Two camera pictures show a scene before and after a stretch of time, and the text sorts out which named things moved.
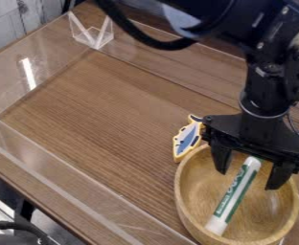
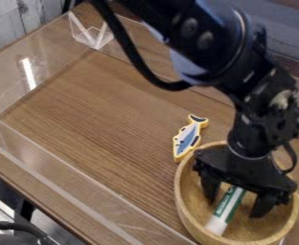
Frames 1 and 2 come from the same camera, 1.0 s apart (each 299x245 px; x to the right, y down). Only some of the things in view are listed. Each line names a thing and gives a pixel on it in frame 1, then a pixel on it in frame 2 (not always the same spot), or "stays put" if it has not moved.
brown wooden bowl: (265, 214) stays put
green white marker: (233, 195) stays put
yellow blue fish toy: (189, 138) stays put
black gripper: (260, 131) → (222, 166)
